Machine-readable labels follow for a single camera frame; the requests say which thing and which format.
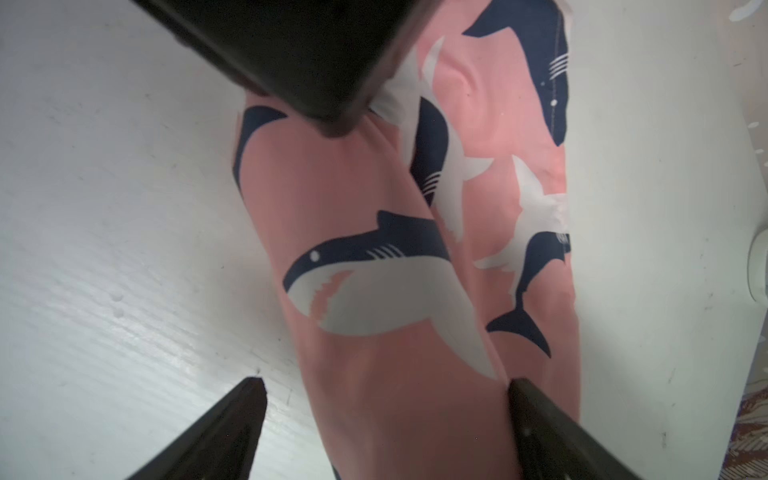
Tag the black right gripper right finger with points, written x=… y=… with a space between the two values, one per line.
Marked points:
x=551 y=445

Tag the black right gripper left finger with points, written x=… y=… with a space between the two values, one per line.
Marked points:
x=220 y=445

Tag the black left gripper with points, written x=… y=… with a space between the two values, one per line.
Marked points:
x=325 y=60

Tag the pink patterned cloth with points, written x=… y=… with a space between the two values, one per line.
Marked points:
x=423 y=261

